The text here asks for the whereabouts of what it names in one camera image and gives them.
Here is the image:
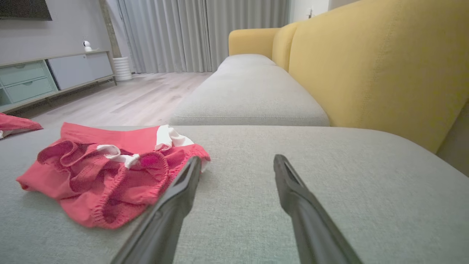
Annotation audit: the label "white ribbed plant pot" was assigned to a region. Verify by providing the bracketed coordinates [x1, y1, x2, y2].
[112, 56, 133, 81]

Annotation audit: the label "red and white basketball jersey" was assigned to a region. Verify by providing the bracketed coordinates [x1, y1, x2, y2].
[0, 113, 44, 140]

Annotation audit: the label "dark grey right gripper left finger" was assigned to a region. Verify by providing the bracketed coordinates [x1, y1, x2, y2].
[110, 156, 203, 264]

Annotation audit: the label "yellow sofa armrest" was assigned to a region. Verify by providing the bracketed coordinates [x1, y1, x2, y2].
[229, 28, 281, 60]

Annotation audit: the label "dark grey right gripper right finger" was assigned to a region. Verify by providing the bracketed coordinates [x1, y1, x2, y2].
[273, 154, 364, 264]

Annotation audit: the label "narrow grey sofa seat cushion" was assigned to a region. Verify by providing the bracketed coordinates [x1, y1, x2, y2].
[169, 54, 330, 127]

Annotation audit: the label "grey pleated curtain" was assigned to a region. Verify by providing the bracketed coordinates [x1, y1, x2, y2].
[205, 0, 292, 71]
[117, 0, 213, 74]

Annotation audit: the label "grey and green TV cabinet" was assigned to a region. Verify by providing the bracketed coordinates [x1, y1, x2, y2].
[0, 51, 117, 114]

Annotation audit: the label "red shorts with white lining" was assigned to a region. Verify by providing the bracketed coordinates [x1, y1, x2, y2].
[16, 122, 211, 230]

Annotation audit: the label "brown plant trunk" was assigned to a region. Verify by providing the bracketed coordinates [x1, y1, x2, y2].
[98, 0, 122, 58]

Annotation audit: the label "yellow sofa back cushion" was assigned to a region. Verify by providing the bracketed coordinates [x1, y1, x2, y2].
[288, 0, 469, 154]
[272, 23, 298, 72]

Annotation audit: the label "black wall television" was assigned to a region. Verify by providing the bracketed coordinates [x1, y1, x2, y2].
[0, 0, 52, 21]

